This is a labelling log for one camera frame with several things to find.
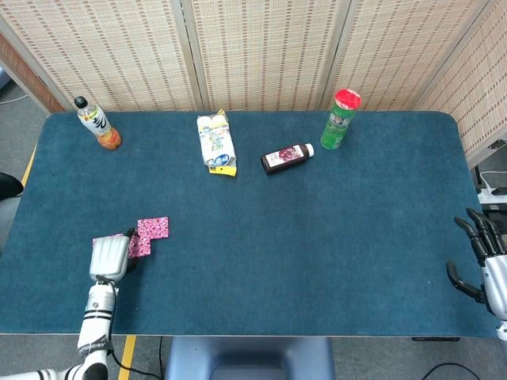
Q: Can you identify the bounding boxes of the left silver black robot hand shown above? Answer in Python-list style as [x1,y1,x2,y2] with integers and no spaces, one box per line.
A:
[88,227,138,283]

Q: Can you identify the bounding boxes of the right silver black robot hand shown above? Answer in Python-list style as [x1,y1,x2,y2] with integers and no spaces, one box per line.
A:
[446,207,507,317]

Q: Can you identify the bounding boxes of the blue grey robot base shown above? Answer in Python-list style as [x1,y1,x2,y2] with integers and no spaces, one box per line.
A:
[164,336,336,380]

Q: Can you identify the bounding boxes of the pink patterned pouch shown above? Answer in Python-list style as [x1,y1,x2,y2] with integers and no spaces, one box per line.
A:
[136,215,170,241]

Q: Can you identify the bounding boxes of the black box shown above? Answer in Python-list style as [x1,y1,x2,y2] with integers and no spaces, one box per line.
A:
[481,203,507,218]

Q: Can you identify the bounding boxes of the white power strip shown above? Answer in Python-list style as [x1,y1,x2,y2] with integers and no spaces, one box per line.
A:
[477,185,507,205]

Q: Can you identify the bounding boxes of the yellow floor tape line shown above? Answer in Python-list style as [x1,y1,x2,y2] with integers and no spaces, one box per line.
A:
[19,144,138,380]

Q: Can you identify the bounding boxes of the black rounded object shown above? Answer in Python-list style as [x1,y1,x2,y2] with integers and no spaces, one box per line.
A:
[0,172,24,200]

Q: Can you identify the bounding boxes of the orange drink bottle black cap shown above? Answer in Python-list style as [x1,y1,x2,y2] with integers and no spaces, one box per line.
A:
[74,96,123,151]

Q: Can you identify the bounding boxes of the white yellow tissue pack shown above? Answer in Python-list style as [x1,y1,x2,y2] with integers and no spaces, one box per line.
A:
[196,108,238,177]

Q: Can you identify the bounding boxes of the blue felt table mat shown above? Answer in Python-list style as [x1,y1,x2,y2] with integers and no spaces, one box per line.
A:
[0,110,498,337]

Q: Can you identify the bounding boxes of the woven bamboo screen panel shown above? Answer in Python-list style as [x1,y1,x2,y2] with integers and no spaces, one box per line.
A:
[414,0,507,158]
[180,0,352,112]
[316,0,492,112]
[0,0,199,114]

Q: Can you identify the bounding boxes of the dark juice bottle white cap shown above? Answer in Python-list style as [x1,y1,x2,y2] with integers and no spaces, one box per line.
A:
[260,142,315,177]

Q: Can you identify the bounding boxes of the green chips can red lid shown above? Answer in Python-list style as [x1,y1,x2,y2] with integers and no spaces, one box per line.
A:
[319,88,363,150]

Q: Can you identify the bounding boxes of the black looped floor cable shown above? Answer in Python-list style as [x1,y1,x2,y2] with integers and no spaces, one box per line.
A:
[421,362,482,380]

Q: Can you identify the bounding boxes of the white power cable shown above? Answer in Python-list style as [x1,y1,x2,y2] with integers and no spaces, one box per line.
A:
[474,169,507,191]

